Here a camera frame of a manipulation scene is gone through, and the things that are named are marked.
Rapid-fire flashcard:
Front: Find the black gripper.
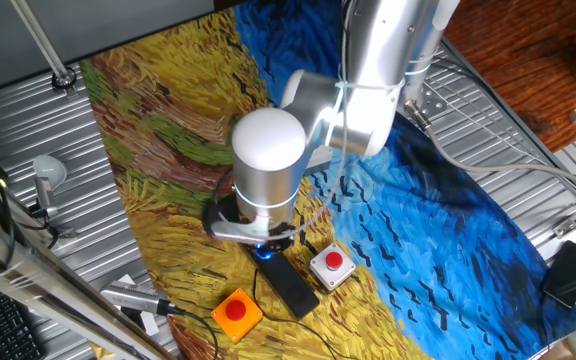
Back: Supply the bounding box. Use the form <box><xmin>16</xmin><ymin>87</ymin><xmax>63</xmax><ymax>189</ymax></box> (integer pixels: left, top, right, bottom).
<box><xmin>255</xmin><ymin>227</ymin><xmax>297</xmax><ymax>251</ymax></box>

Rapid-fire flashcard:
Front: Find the thick grey robot cable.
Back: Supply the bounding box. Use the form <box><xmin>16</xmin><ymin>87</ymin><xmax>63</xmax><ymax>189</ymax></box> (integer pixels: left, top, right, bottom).
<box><xmin>403</xmin><ymin>99</ymin><xmax>576</xmax><ymax>201</ymax></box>

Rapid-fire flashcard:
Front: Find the black smartphone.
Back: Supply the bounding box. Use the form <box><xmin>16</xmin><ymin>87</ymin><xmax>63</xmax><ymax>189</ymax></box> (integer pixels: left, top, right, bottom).
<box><xmin>541</xmin><ymin>240</ymin><xmax>576</xmax><ymax>310</ymax></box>

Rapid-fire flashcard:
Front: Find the silver finned camera device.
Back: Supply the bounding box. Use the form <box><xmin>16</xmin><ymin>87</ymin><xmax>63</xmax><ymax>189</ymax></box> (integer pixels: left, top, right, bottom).
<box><xmin>99</xmin><ymin>280</ymin><xmax>172</xmax><ymax>316</ymax></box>

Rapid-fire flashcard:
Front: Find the grey camera bracket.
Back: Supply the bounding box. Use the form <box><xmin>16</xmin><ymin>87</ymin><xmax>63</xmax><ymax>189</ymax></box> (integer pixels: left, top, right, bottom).
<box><xmin>207</xmin><ymin>217</ymin><xmax>272</xmax><ymax>245</ymax></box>

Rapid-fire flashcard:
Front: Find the metal pole with base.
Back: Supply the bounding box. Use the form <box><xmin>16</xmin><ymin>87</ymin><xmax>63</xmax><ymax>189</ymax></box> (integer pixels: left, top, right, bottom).
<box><xmin>10</xmin><ymin>0</ymin><xmax>79</xmax><ymax>97</ymax></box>

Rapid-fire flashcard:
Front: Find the painted wheat field tablecloth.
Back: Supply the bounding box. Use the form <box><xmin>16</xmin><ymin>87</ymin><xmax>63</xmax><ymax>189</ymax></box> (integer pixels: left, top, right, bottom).
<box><xmin>78</xmin><ymin>0</ymin><xmax>576</xmax><ymax>360</ymax></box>

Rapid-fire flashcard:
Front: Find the orange box with red button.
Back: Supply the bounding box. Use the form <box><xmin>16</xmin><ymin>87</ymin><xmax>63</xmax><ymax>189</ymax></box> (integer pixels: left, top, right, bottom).
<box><xmin>210</xmin><ymin>287</ymin><xmax>265</xmax><ymax>344</ymax></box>

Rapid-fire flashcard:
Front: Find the black device cable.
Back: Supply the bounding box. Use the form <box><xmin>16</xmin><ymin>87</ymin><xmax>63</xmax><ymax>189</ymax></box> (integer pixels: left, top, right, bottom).
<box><xmin>160</xmin><ymin>302</ymin><xmax>220</xmax><ymax>360</ymax></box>

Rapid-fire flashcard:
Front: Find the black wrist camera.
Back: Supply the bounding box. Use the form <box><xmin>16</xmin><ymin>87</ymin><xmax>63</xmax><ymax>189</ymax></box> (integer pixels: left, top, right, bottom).
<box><xmin>201</xmin><ymin>193</ymin><xmax>242</xmax><ymax>236</ymax></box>

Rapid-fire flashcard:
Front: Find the grey box with red button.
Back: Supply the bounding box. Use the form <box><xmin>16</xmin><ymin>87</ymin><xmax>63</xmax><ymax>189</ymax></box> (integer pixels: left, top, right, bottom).
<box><xmin>309</xmin><ymin>243</ymin><xmax>357</xmax><ymax>292</ymax></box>
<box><xmin>307</xmin><ymin>144</ymin><xmax>334</xmax><ymax>174</ymax></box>

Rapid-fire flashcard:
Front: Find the black speaker cable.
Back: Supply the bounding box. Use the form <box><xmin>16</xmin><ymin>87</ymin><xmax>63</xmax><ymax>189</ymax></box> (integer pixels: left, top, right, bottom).
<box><xmin>251</xmin><ymin>268</ymin><xmax>359</xmax><ymax>360</ymax></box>

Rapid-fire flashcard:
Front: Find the black speaker bar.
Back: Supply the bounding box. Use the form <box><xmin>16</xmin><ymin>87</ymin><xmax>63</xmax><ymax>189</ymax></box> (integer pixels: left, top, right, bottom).
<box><xmin>245</xmin><ymin>244</ymin><xmax>321</xmax><ymax>321</ymax></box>

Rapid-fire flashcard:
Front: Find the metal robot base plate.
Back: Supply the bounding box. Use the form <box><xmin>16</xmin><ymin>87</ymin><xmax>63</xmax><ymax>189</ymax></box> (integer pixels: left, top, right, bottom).
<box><xmin>402</xmin><ymin>82</ymin><xmax>449</xmax><ymax>121</ymax></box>

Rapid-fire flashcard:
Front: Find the aluminium frame bar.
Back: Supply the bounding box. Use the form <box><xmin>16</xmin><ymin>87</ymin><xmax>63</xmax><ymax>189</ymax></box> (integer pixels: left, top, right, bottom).
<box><xmin>0</xmin><ymin>202</ymin><xmax>177</xmax><ymax>360</ymax></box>

